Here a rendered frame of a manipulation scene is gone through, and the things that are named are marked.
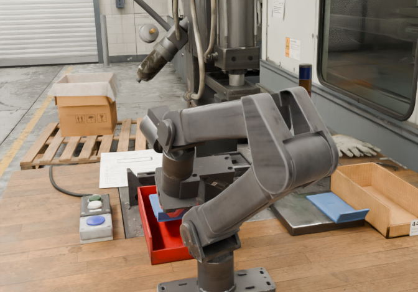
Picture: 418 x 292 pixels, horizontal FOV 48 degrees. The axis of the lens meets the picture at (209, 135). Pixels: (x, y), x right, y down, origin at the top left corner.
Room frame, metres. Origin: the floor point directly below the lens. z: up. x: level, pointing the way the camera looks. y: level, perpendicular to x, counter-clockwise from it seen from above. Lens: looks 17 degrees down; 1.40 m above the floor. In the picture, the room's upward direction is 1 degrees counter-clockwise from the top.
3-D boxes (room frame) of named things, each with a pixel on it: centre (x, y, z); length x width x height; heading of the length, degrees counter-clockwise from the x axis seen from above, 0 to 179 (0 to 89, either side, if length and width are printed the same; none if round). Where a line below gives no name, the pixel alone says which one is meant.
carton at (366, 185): (1.00, -0.40, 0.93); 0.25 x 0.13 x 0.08; 13
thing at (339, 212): (0.97, -0.28, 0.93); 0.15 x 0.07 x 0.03; 16
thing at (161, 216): (0.94, 0.09, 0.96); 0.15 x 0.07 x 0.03; 14
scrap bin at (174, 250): (0.92, 0.09, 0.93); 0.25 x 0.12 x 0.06; 13
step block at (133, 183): (1.07, 0.17, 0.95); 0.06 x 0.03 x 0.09; 103
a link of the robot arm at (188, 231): (0.71, 0.00, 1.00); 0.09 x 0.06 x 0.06; 125
